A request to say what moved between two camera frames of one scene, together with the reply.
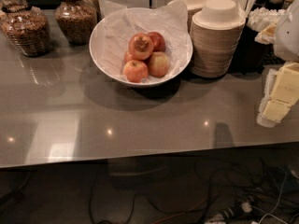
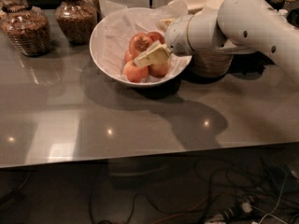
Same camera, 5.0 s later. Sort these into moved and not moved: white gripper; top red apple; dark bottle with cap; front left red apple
Moved: white gripper
Not moved: top red apple; dark bottle with cap; front left red apple
